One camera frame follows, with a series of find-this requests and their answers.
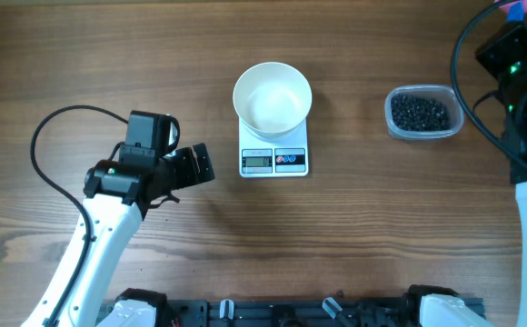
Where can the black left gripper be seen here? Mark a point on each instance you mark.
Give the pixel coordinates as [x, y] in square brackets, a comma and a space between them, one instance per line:
[185, 157]

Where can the pink scoop blue handle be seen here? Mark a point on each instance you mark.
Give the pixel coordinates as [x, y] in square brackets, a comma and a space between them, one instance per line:
[515, 11]

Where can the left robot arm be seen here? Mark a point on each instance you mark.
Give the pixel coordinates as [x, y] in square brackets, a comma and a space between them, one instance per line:
[109, 216]

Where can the white digital kitchen scale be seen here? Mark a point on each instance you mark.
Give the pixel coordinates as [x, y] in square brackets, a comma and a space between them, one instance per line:
[280, 156]

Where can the white bowl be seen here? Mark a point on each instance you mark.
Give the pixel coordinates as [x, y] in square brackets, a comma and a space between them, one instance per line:
[272, 99]

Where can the clear plastic container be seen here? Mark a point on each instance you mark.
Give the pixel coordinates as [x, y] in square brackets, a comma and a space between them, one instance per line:
[442, 93]

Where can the black beans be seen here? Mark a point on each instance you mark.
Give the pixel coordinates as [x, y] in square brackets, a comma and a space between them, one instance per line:
[418, 114]

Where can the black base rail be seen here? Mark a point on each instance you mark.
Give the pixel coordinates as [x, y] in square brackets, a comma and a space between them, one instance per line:
[136, 307]

